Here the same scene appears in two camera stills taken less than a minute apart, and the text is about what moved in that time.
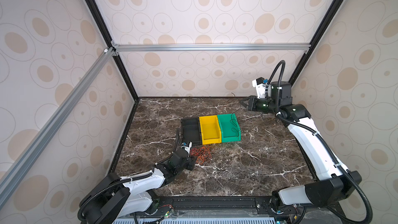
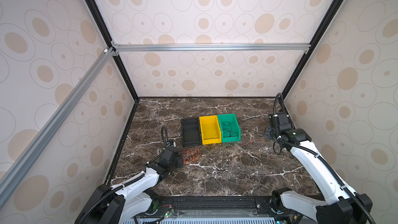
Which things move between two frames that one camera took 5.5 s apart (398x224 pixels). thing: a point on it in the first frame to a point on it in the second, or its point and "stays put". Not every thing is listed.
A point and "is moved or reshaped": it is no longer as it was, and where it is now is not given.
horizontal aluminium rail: x=211 y=47 stays put
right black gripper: x=251 y=106 to x=268 y=131
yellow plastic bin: x=211 y=133 stays put
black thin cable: x=231 y=129 to x=230 y=131
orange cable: x=203 y=154 is moved or reshaped
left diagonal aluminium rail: x=106 y=58 stays put
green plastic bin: x=230 y=128 stays put
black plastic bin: x=191 y=130 stays put
